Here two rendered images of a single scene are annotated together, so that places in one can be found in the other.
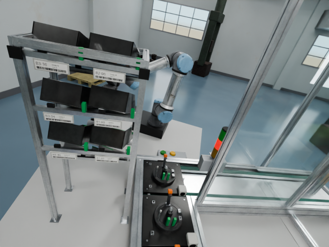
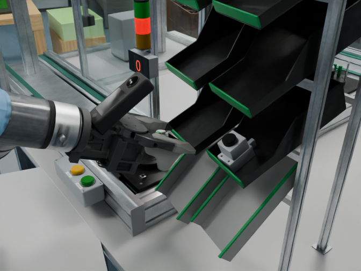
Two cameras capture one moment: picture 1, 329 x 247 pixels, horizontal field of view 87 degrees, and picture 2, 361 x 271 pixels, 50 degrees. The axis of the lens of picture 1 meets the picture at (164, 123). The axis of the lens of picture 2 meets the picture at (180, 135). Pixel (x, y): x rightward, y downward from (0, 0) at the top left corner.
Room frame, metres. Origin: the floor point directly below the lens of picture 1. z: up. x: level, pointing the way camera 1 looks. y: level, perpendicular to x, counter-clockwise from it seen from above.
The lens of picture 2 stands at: (1.12, 0.92, 1.68)
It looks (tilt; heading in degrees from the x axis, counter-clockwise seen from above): 31 degrees down; 243
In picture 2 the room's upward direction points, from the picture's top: straight up
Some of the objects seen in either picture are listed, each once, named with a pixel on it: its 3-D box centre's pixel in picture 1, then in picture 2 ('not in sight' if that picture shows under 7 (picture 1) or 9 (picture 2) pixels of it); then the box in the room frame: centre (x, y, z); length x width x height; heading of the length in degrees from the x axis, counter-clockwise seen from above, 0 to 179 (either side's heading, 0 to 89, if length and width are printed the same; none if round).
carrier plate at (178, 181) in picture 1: (163, 176); (150, 158); (0.74, -0.06, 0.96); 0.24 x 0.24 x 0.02; 11
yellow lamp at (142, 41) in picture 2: (217, 152); (143, 40); (0.67, -0.27, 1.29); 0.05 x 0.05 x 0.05
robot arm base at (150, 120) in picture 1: (156, 117); not in sight; (1.38, 0.08, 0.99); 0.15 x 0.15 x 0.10
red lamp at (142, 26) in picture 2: (221, 143); (142, 25); (0.67, -0.27, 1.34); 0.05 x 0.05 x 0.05
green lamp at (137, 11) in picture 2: (225, 135); (142, 8); (0.67, -0.27, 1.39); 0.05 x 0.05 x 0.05
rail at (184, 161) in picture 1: (198, 166); (72, 150); (0.95, -0.30, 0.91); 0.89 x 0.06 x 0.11; 101
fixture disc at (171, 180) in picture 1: (163, 174); (150, 154); (0.74, -0.06, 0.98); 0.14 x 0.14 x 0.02
